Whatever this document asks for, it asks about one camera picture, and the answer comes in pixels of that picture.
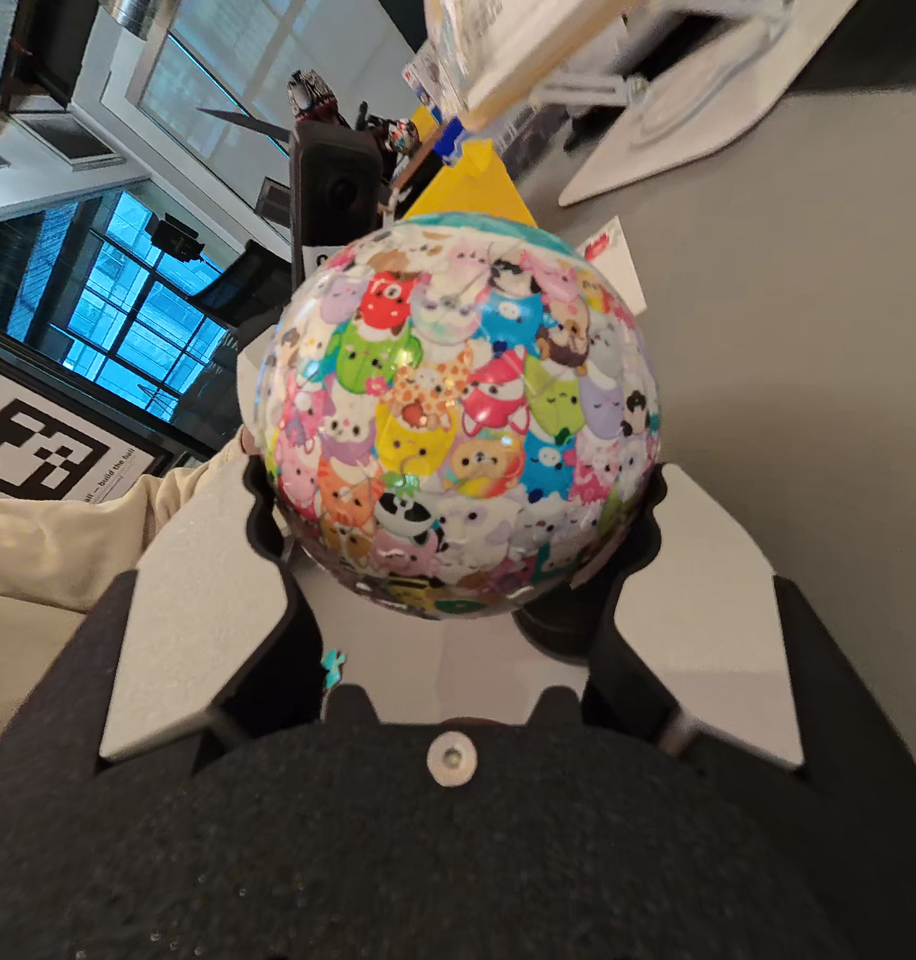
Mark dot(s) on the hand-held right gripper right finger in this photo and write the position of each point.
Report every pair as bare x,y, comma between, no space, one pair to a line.
713,615

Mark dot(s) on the yellow plastic bin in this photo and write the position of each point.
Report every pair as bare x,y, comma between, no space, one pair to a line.
473,187

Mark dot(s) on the white puzzle instruction sheet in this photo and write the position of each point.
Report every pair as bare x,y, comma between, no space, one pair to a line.
619,262

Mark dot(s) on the colourful puzzle ball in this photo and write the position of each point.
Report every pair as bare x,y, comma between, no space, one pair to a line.
458,420

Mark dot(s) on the silver ventilation duct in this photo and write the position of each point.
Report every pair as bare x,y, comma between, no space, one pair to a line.
139,15

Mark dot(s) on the large glass window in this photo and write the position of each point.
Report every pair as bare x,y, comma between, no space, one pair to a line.
127,315
217,97

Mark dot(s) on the white tan-edged box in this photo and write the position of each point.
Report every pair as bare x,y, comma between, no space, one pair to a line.
533,52

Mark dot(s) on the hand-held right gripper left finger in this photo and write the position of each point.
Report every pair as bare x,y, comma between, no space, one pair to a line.
195,615

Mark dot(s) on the teal white puzzle piece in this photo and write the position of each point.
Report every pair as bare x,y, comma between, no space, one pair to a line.
332,667

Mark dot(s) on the small black mounted device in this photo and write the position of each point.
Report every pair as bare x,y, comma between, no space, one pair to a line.
174,236

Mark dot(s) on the small red white black object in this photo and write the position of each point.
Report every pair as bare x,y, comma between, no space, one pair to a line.
403,136

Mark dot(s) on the black framed tag sign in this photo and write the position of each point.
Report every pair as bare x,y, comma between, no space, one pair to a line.
30,450

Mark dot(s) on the black white patterned object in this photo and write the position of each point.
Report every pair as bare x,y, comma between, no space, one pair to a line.
315,94

